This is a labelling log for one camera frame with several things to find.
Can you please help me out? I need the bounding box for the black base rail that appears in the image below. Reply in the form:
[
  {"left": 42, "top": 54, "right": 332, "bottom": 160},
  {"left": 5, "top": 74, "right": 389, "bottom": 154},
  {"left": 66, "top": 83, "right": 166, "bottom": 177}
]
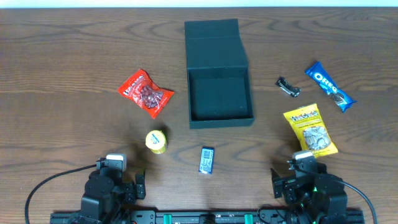
[{"left": 50, "top": 209, "right": 364, "bottom": 224}]

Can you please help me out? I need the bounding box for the small blue barcode packet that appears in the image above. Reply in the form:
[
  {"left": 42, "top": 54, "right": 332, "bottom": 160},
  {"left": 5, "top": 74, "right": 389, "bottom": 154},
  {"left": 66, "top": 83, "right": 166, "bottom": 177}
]
[{"left": 198, "top": 147, "right": 214, "bottom": 174}]

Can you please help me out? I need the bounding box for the blue Oreo cookie pack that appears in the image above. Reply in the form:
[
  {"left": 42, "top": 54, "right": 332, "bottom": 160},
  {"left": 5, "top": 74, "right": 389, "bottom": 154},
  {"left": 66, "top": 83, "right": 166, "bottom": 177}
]
[{"left": 305, "top": 62, "right": 356, "bottom": 113}]

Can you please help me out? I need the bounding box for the left black cable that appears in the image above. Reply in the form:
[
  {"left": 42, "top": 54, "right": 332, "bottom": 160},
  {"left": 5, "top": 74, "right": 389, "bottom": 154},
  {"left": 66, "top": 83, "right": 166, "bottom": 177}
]
[{"left": 24, "top": 164, "right": 98, "bottom": 224}]

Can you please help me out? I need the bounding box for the red candy bag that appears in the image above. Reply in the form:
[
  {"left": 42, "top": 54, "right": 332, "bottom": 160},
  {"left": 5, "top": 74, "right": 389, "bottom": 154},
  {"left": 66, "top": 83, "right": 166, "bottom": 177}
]
[{"left": 118, "top": 69, "right": 174, "bottom": 119}]

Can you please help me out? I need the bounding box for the small black wrapped snack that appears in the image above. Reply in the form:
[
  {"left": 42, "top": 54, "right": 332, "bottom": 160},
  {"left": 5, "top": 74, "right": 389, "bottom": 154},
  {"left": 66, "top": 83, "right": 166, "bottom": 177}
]
[{"left": 275, "top": 77, "right": 301, "bottom": 97}]

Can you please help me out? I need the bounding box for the yellow candy bag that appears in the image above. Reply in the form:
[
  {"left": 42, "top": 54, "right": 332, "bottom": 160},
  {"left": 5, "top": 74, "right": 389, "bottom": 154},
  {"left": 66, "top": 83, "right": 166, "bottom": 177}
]
[{"left": 284, "top": 103, "right": 338, "bottom": 158}]

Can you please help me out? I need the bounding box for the dark green open box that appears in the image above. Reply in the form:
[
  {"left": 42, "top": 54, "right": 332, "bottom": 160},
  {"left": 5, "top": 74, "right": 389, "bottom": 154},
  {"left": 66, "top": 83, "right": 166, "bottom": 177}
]
[{"left": 184, "top": 19, "right": 254, "bottom": 129}]

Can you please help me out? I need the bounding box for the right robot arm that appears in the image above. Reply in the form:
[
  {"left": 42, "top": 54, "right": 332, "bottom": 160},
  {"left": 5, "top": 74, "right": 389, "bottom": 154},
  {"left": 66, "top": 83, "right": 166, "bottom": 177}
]
[{"left": 271, "top": 169, "right": 348, "bottom": 224}]

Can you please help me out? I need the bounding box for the yellow candy tube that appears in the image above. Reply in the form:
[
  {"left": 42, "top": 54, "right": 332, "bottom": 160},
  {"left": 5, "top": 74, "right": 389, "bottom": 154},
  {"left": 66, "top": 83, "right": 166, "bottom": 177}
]
[{"left": 146, "top": 130, "right": 167, "bottom": 154}]

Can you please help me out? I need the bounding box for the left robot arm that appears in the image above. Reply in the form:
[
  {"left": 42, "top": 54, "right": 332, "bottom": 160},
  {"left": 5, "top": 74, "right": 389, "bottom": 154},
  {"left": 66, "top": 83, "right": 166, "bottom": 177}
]
[{"left": 73, "top": 168, "right": 146, "bottom": 224}]

